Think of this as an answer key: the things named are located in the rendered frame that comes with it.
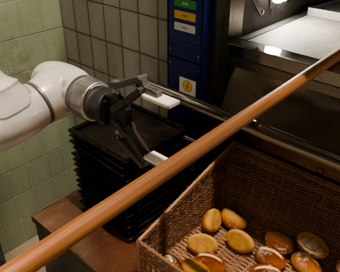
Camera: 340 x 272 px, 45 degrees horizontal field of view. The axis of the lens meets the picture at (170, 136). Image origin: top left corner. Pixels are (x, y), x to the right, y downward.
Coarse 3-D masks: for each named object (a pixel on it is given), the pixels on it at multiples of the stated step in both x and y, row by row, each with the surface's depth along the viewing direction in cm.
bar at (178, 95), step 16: (176, 96) 97; (192, 96) 95; (208, 112) 91; (224, 112) 89; (256, 128) 84; (272, 128) 83; (288, 144) 80; (304, 144) 78; (320, 160) 76; (336, 160) 74
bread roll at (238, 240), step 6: (228, 234) 132; (234, 234) 131; (240, 234) 130; (246, 234) 130; (228, 240) 131; (234, 240) 130; (240, 240) 129; (246, 240) 128; (252, 240) 129; (234, 246) 130; (240, 246) 129; (246, 246) 128; (252, 246) 128; (240, 252) 129; (246, 252) 128
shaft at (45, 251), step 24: (312, 72) 100; (264, 96) 88; (240, 120) 80; (192, 144) 72; (216, 144) 75; (168, 168) 66; (120, 192) 61; (144, 192) 63; (96, 216) 57; (48, 240) 53; (72, 240) 54; (24, 264) 50
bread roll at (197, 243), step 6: (198, 234) 130; (204, 234) 129; (192, 240) 129; (198, 240) 128; (204, 240) 128; (210, 240) 128; (192, 246) 129; (198, 246) 128; (204, 246) 128; (210, 246) 127; (216, 246) 128; (198, 252) 128
